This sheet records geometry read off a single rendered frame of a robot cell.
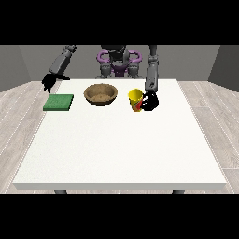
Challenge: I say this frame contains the yellow cup with melon print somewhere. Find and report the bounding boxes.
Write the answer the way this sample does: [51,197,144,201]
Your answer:
[128,88,145,113]

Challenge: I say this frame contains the brown wooden bowl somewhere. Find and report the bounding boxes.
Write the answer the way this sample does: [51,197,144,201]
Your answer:
[83,83,120,107]

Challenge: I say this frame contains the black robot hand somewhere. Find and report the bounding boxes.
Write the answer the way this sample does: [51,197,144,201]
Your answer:
[41,73,71,94]
[139,90,160,112]

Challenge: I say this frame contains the green square pad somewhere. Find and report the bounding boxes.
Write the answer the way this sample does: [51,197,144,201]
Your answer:
[42,93,75,112]

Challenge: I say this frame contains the grey robot trunk purple rings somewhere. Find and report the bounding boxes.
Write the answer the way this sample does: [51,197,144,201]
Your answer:
[95,45,144,79]

